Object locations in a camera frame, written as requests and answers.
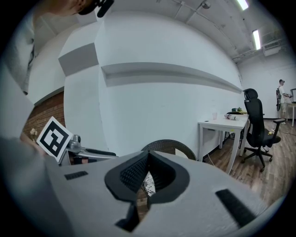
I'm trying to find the black office chair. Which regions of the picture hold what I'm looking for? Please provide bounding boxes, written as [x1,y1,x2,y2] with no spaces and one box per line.
[241,88,286,173]

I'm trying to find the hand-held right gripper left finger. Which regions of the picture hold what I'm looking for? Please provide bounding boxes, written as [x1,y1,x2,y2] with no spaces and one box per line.
[104,150,150,232]

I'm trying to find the speckled black and white cushion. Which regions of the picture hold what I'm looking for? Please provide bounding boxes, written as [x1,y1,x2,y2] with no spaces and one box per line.
[142,172,157,198]

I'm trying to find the wooden desk with white legs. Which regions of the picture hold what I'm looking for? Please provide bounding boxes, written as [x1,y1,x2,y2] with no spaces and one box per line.
[285,101,296,127]

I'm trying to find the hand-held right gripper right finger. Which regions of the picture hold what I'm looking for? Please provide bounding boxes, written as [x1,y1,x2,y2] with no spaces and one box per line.
[146,150,190,210]

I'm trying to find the dark wicker chair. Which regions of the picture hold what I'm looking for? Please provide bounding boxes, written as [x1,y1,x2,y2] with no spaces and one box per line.
[140,139,197,162]

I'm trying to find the white table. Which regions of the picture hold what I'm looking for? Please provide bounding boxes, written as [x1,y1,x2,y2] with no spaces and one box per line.
[197,113,250,175]

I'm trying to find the white air conditioner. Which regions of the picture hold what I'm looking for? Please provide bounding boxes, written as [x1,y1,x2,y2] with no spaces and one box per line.
[263,42,282,56]

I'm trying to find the black head-mounted camera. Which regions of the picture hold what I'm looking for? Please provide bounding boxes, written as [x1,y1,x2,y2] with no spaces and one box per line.
[78,0,115,19]

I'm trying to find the person's head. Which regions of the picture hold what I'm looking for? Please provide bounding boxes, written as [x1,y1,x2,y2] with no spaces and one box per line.
[54,0,98,17]

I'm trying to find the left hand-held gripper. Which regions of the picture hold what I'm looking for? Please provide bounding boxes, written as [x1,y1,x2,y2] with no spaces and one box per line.
[36,116,117,166]

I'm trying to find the person's left forearm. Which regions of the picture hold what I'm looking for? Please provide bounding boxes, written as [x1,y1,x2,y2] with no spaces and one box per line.
[19,133,46,156]

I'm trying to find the green and yellow items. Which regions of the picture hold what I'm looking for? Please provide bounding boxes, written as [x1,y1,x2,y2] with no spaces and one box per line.
[230,106,248,115]

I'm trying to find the long ceiling light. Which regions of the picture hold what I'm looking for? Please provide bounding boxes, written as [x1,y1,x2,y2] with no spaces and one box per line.
[235,0,249,11]
[252,29,262,50]

